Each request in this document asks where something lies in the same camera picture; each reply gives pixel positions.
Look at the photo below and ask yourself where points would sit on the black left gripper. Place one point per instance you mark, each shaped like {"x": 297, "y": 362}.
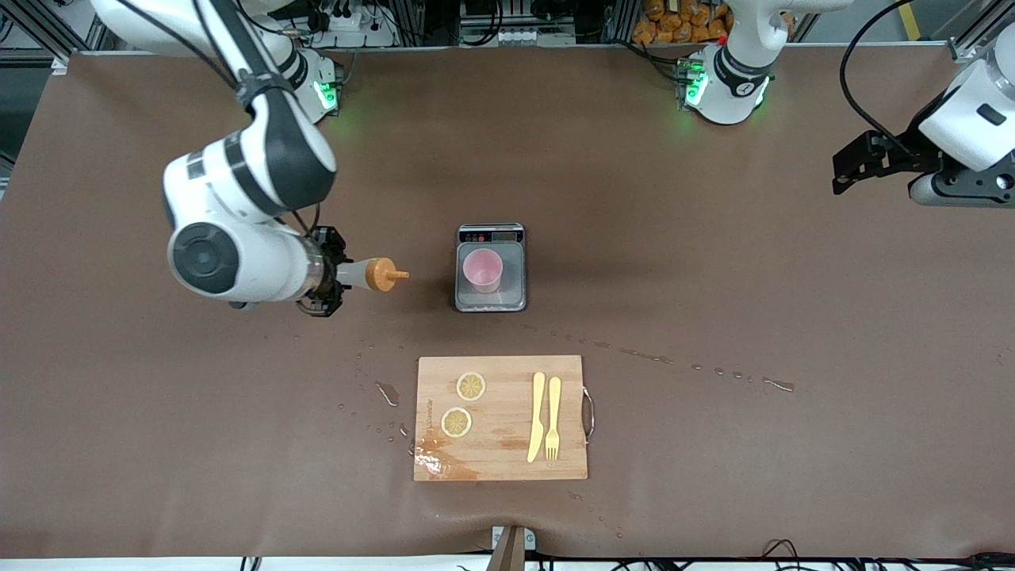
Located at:
{"x": 903, "y": 156}

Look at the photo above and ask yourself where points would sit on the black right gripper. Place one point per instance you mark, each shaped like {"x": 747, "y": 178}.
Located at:
{"x": 327, "y": 243}

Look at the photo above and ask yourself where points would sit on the sauce bottle with orange cap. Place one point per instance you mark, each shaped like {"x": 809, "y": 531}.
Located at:
{"x": 373, "y": 274}

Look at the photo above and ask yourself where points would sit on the pink plastic cup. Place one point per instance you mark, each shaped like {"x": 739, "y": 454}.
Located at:
{"x": 482, "y": 270}

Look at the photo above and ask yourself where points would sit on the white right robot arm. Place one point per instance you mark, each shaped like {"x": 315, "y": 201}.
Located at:
{"x": 238, "y": 174}

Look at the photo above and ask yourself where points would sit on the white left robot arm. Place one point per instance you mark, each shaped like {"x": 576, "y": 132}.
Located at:
{"x": 733, "y": 79}

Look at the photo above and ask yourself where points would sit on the lemon slice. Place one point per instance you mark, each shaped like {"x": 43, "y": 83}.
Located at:
{"x": 456, "y": 422}
{"x": 471, "y": 386}

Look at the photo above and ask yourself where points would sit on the silver digital kitchen scale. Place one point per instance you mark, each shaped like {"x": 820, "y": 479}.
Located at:
{"x": 514, "y": 277}

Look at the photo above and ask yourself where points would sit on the wooden cutting board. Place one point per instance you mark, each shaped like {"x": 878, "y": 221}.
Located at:
{"x": 507, "y": 373}

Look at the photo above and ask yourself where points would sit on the brown table cover mat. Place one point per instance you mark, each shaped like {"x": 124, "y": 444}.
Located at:
{"x": 714, "y": 317}

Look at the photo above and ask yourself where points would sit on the orange snack packets pile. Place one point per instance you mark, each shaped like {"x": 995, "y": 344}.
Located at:
{"x": 666, "y": 20}

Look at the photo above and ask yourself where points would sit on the white power strip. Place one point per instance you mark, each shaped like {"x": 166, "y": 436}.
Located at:
{"x": 357, "y": 24}

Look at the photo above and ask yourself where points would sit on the yellow plastic knife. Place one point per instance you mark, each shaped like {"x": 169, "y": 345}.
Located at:
{"x": 538, "y": 412}

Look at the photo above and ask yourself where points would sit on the yellow plastic fork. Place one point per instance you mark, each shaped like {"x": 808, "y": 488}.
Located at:
{"x": 553, "y": 404}

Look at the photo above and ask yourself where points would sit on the long white socket strip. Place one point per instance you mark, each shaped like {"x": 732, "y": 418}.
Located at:
{"x": 523, "y": 36}

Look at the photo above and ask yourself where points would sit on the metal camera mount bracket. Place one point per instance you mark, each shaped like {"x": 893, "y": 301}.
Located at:
{"x": 511, "y": 551}

